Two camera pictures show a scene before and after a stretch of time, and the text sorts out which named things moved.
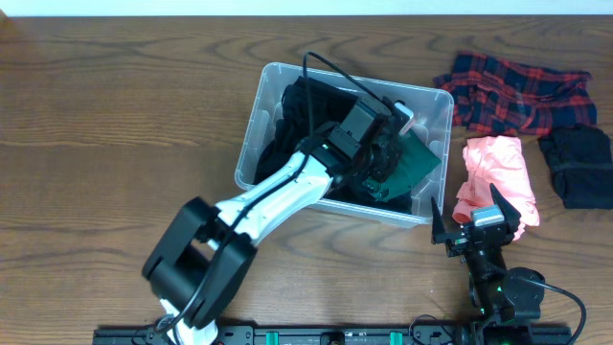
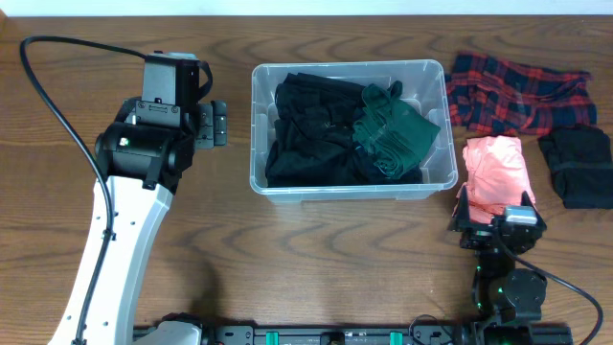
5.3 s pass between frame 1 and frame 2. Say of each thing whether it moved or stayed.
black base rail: stayed
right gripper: moved
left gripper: moved
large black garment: stayed
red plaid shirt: stayed
